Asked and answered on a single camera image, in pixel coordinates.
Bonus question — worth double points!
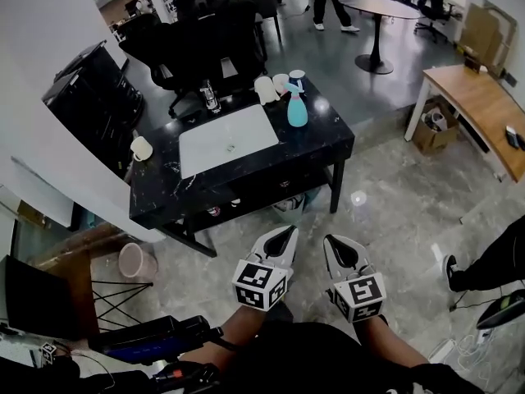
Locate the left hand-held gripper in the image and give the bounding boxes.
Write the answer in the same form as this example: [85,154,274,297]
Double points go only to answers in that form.
[231,224,299,313]

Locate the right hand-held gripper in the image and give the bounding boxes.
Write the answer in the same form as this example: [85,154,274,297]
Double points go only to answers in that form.
[322,233,388,324]

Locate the teal spray bottle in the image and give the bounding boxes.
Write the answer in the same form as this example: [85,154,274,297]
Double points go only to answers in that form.
[283,81,309,129]

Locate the person's right forearm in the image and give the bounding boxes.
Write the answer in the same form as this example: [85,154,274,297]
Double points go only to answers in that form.
[354,314,431,369]

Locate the person's left forearm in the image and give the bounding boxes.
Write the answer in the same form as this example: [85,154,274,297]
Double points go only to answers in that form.
[180,305,268,371]

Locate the basket under table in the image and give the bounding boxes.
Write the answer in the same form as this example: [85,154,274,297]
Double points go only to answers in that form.
[272,194,307,223]

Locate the black marble sink table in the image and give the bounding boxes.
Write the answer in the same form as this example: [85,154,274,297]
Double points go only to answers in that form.
[129,73,356,259]

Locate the person's black clothing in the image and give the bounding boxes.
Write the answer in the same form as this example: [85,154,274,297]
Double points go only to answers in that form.
[223,320,487,394]

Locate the white sink basin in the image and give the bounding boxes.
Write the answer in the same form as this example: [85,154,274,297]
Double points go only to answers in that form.
[178,103,281,181]

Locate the white power strip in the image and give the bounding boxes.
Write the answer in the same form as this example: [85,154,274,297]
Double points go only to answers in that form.
[427,338,457,365]

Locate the pink bucket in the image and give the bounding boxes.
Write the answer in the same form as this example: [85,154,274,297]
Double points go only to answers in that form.
[118,241,159,279]

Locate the open cardboard box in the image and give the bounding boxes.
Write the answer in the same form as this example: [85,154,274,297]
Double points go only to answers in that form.
[410,101,461,156]

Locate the white ghost-shaped figure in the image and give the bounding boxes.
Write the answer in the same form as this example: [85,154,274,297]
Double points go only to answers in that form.
[253,76,281,106]

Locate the black handheld device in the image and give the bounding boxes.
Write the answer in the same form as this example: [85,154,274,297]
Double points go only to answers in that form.
[87,314,226,365]

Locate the black device with red button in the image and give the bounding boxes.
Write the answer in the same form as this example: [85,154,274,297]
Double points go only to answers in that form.
[152,362,223,394]

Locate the white mug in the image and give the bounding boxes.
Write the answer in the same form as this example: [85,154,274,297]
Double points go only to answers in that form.
[272,73,290,96]

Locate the chrome faucet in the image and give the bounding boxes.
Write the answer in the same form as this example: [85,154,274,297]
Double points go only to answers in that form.
[199,79,223,115]

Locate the cream mug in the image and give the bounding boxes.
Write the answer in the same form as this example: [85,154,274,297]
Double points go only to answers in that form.
[130,135,154,163]

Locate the white and blue cup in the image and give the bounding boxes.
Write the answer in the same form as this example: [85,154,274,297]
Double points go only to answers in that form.
[288,69,307,93]

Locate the black and green device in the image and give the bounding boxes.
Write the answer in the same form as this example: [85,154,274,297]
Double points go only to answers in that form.
[475,288,525,331]

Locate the black remote-like item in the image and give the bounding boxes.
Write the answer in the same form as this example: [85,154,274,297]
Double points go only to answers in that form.
[504,125,525,152]

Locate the wooden desk with white legs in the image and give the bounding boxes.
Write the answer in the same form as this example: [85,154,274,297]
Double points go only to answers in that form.
[403,63,525,185]

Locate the large black office chair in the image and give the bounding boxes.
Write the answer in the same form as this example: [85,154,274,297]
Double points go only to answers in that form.
[118,0,268,117]

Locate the small dark box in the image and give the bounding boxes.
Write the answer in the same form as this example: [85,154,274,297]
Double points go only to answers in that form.
[463,55,490,74]

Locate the black drawer cabinet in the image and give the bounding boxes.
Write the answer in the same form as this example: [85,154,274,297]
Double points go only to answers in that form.
[41,40,145,176]

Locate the black slim chair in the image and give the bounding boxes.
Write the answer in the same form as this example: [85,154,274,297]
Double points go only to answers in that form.
[239,0,284,44]

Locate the white board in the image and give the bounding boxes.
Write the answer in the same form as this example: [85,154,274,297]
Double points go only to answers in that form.
[9,155,75,230]

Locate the black monitor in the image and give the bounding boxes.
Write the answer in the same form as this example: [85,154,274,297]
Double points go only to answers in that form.
[0,254,80,342]

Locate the small patterned block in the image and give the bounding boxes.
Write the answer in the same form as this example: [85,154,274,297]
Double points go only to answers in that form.
[40,341,58,365]

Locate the flat cardboard sheets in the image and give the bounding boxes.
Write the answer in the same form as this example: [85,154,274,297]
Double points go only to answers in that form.
[458,1,518,78]

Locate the black mesh office chair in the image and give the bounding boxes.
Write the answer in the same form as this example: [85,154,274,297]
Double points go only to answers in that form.
[413,0,457,44]

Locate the black wire frame stand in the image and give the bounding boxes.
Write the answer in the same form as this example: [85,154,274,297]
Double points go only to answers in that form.
[89,278,155,332]

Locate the white cables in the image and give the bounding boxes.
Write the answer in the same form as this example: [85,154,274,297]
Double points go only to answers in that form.
[453,327,525,385]

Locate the round pedestal table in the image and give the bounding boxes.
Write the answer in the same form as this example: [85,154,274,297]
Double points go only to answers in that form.
[339,0,426,76]

